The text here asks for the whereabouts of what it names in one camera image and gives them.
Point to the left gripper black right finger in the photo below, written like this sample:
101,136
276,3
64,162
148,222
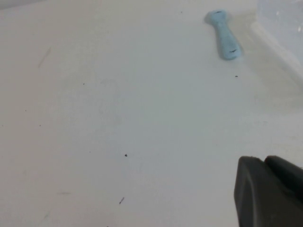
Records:
286,175

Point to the blue plastic fork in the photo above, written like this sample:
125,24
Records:
226,35

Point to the clear plastic egg box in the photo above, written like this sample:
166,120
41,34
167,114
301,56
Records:
281,28

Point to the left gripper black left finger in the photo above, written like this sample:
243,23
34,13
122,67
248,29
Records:
260,201

